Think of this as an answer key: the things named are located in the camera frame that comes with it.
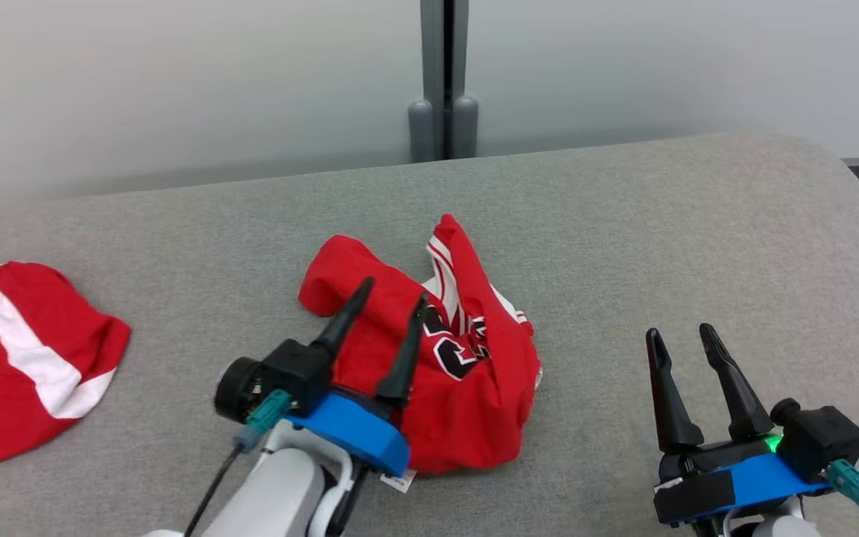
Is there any red jersey with white sleeves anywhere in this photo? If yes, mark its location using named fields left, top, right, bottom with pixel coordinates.
left=299, top=214, right=544, bottom=494

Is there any grey partition post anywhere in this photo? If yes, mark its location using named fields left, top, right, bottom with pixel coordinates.
left=407, top=0, right=479, bottom=163

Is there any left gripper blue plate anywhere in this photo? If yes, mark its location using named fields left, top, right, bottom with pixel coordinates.
left=213, top=277, right=429, bottom=479

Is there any left black cable teal plug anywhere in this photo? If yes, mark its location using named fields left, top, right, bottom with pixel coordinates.
left=183, top=389, right=294, bottom=537

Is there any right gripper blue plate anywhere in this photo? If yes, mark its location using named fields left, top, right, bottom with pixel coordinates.
left=645, top=322, right=834, bottom=527

